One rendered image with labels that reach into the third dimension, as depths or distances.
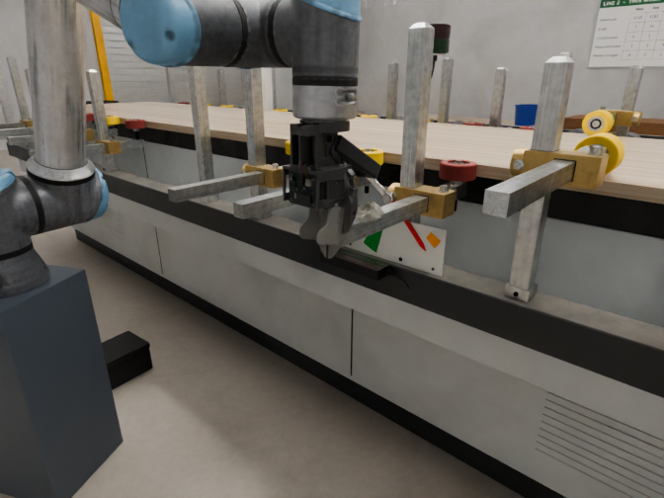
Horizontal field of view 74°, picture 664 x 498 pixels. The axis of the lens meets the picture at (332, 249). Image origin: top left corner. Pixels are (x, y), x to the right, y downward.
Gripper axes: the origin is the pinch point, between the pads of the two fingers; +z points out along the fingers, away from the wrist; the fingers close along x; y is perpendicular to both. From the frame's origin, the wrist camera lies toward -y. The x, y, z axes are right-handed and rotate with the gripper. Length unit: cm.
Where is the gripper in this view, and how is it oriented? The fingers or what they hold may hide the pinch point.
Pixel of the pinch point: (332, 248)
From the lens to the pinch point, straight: 71.3
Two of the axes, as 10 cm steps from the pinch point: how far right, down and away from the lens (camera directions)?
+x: 7.4, 2.5, -6.2
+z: -0.2, 9.4, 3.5
